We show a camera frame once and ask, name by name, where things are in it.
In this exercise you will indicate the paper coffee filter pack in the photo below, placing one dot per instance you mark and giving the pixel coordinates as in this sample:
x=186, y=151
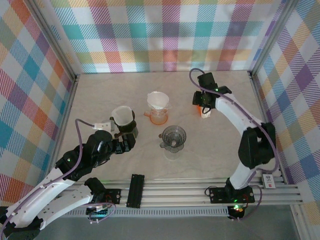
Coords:
x=206, y=115

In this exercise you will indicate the dark green coffee dripper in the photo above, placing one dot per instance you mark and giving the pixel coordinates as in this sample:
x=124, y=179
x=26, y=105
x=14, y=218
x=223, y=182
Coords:
x=133, y=117

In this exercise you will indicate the white paper coffee filter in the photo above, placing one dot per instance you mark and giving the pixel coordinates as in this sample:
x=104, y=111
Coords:
x=122, y=115
x=157, y=100

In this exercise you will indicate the orange plastic pitcher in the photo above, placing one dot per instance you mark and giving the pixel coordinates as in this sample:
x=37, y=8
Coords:
x=158, y=120

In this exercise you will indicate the clear plastic coffee dripper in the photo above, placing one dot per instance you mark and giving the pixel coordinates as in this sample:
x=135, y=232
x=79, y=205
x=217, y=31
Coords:
x=163, y=109

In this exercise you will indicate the grey plastic coffee dripper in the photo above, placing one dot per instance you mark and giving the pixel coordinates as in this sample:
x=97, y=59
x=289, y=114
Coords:
x=173, y=135

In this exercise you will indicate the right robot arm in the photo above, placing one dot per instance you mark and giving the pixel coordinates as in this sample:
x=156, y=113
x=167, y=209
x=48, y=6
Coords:
x=240, y=120

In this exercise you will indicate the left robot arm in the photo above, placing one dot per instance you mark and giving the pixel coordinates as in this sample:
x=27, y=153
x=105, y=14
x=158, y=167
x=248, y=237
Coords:
x=37, y=195

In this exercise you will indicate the black electronics board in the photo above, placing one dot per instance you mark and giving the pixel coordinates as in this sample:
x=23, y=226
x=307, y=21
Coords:
x=97, y=212
x=237, y=211

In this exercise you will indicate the white tag with red mark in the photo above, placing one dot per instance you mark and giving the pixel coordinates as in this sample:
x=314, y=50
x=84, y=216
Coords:
x=270, y=181

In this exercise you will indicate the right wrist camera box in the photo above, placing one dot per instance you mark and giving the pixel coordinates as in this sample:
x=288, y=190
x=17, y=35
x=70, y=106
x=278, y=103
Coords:
x=206, y=78

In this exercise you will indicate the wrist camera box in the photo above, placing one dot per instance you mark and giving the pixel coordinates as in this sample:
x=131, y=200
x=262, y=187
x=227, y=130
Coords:
x=102, y=125
x=206, y=78

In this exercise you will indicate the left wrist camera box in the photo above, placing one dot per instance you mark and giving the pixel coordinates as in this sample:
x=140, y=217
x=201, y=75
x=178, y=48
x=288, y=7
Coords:
x=102, y=125

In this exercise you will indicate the black bracket on rail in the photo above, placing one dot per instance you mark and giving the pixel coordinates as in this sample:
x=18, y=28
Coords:
x=135, y=192

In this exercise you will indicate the aluminium side rail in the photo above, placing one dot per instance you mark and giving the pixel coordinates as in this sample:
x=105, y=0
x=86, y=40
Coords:
x=65, y=112
x=261, y=110

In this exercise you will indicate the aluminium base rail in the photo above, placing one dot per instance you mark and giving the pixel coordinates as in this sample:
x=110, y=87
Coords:
x=175, y=193

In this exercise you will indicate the aluminium frame post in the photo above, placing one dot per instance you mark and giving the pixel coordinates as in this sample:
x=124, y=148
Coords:
x=272, y=37
x=53, y=37

